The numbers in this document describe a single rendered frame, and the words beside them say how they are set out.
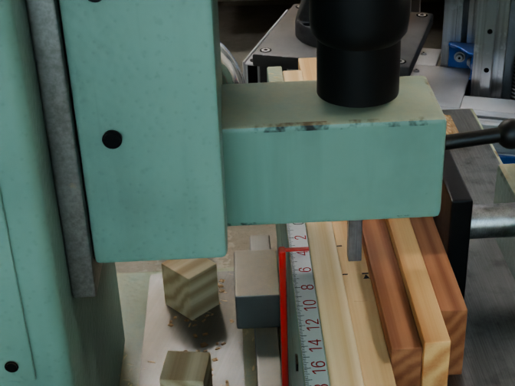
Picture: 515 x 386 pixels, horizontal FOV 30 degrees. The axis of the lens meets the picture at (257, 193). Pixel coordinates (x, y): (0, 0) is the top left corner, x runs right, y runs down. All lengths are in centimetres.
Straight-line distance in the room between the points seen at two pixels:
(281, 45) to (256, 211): 81
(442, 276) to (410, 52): 75
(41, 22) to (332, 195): 21
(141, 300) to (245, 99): 33
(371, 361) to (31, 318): 20
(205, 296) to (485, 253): 25
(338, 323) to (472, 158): 34
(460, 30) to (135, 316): 85
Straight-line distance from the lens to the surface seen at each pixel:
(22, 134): 50
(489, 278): 74
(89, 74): 52
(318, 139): 58
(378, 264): 66
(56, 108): 53
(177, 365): 75
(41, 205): 52
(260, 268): 83
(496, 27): 145
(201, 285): 85
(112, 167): 55
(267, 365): 78
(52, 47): 52
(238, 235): 247
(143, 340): 84
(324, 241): 68
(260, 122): 58
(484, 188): 86
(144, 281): 92
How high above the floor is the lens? 132
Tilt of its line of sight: 30 degrees down
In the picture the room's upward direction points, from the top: 2 degrees counter-clockwise
